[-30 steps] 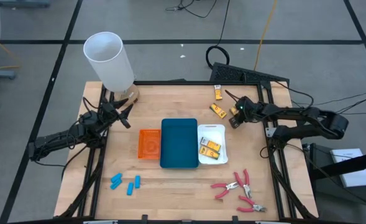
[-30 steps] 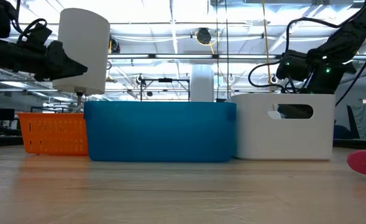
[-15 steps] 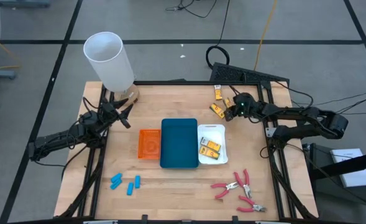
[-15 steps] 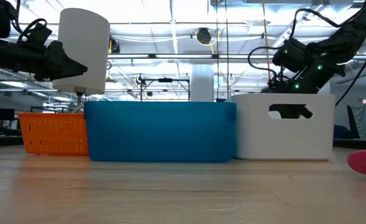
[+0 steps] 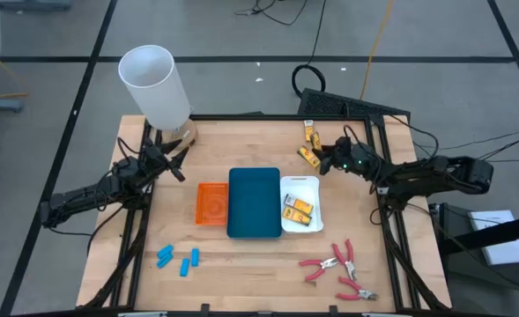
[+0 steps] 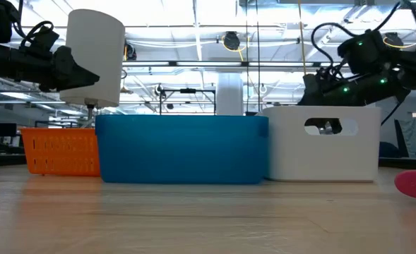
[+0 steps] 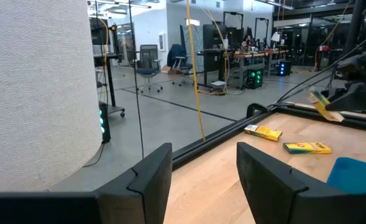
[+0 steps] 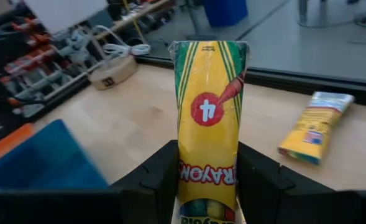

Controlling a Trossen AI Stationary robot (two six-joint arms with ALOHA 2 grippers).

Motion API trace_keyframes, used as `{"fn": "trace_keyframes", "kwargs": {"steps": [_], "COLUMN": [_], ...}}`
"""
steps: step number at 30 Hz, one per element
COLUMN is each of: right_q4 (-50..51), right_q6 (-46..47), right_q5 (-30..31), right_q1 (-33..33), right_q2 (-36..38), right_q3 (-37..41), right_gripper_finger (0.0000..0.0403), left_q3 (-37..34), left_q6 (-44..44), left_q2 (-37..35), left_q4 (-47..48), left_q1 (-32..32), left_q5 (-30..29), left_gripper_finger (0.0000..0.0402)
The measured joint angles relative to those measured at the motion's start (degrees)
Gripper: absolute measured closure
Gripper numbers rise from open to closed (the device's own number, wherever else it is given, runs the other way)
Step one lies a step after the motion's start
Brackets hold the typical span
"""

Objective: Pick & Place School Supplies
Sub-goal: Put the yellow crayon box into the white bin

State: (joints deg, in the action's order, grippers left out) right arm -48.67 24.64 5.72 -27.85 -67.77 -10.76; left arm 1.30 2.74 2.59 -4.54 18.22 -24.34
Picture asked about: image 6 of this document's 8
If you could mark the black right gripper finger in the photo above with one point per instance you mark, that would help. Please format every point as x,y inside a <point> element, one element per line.
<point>331,126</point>

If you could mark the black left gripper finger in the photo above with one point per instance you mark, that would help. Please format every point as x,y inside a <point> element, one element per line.
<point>71,74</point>

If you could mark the white plastic bin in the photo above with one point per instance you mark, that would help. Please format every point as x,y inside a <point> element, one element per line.
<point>317,158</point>

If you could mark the orange slotted plastic basket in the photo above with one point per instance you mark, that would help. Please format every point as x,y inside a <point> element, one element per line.
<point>59,151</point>

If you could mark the blue plastic bin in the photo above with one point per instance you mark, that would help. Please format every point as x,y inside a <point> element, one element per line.
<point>179,151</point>

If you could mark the white-shade lamp with wooden base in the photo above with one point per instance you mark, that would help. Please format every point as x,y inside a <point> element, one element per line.
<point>94,53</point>

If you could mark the black computer monitor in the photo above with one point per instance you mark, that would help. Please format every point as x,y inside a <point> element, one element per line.
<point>3,130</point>

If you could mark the white building column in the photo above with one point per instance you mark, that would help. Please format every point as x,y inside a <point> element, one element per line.
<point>230,95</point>

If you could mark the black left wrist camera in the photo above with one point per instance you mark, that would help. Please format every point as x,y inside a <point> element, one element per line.
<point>41,40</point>

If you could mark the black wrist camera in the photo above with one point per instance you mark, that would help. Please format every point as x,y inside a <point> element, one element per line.
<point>364,53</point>
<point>41,40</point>

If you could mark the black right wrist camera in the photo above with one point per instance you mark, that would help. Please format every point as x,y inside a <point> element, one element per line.
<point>364,53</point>

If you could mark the black aluminium table frame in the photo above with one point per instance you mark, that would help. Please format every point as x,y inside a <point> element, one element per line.
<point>3,160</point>

